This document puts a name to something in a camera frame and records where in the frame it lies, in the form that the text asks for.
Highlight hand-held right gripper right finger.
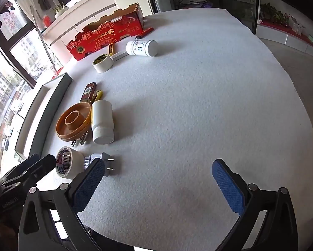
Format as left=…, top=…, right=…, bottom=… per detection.
left=212, top=159, right=299, bottom=251

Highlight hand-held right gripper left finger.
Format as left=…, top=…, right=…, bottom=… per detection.
left=18, top=158, right=106, bottom=251

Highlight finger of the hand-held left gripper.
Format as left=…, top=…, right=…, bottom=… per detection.
left=2, top=155, right=57, bottom=188
left=0, top=154, right=40, bottom=182

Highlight white masking tape roll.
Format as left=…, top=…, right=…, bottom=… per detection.
left=55, top=146, right=86, bottom=180

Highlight white power adapter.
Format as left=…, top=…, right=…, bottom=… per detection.
left=83, top=153, right=114, bottom=177

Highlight brown wooden dish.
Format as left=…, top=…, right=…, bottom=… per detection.
left=55, top=101, right=92, bottom=140

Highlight white bottle yellow label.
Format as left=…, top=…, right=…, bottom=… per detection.
left=91, top=100, right=115, bottom=145

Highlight dark green tray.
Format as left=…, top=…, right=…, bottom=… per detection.
left=14, top=73, right=73, bottom=163

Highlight small dark red box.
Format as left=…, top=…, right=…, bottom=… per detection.
left=79, top=82, right=97, bottom=103

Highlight yellow utility knife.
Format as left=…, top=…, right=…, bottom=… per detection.
left=91, top=90, right=104, bottom=105

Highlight masking tape roll yellow core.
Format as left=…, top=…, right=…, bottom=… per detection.
left=92, top=54, right=113, bottom=74

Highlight white bottle blue label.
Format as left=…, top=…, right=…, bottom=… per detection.
left=126, top=39, right=158, bottom=57

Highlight black framed window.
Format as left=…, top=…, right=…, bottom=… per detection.
left=0, top=0, right=65, bottom=178

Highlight metal pole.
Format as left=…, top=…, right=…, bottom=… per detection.
left=29, top=4, right=56, bottom=68

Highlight grey staple block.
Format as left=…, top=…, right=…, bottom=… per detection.
left=112, top=51, right=128, bottom=62

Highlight white window cabinet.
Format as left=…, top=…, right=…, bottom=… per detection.
left=41, top=2, right=125, bottom=67

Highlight red printed cardboard box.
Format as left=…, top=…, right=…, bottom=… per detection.
left=66, top=2, right=146, bottom=61

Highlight white pot with plant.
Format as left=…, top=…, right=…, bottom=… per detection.
left=53, top=2, right=69, bottom=19

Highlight low white bench red top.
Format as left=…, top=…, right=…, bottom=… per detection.
left=256, top=21, right=313, bottom=58

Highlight hanging dark garment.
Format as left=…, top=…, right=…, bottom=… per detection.
left=37, top=0, right=52, bottom=11

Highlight red marker pen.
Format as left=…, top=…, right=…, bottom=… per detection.
left=135, top=27, right=154, bottom=40

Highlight clear plastic box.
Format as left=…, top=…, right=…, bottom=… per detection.
left=290, top=17, right=303, bottom=34

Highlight green houseplant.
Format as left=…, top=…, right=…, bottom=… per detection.
left=259, top=3, right=290, bottom=27

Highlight dark glass cabinet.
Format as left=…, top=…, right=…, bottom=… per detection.
left=142, top=0, right=260, bottom=34

